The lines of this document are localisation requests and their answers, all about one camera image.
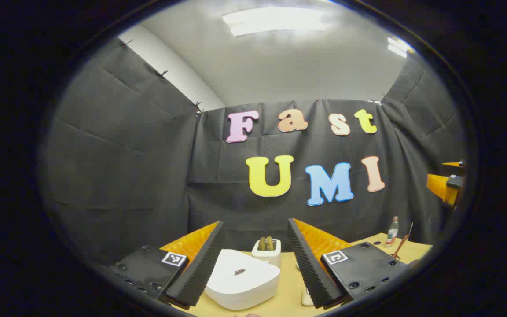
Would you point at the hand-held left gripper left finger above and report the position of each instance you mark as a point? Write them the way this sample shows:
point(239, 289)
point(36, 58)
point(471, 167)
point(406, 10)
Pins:
point(200, 268)

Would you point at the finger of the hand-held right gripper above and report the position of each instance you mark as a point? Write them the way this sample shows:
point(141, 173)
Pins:
point(453, 169)
point(438, 185)

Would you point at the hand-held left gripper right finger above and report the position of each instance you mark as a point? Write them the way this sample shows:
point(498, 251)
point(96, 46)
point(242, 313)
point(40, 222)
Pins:
point(306, 264)

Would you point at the clear rice container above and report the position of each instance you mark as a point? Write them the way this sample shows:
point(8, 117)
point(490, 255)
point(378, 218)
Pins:
point(307, 298)

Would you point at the white rice cooker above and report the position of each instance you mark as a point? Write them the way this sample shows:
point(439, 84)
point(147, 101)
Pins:
point(244, 281)

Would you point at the brown wooden spoon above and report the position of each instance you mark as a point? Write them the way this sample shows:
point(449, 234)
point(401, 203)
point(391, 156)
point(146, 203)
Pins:
point(399, 248)

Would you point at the white toaster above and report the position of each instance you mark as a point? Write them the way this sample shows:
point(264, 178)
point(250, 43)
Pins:
point(266, 257)

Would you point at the brown bread slice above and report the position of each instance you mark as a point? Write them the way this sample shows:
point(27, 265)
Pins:
point(270, 243)
point(262, 244)

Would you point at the clear plastic bottle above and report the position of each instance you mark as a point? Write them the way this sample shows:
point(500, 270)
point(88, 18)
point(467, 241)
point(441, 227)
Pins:
point(392, 231)

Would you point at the black backdrop cloth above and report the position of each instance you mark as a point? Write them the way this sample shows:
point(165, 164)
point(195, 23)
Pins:
point(148, 176)

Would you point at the small ceiling light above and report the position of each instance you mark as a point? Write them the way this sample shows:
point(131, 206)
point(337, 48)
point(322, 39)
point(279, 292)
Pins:
point(398, 46)

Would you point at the large ceiling light panel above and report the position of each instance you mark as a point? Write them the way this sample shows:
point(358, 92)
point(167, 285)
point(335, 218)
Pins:
point(273, 21)

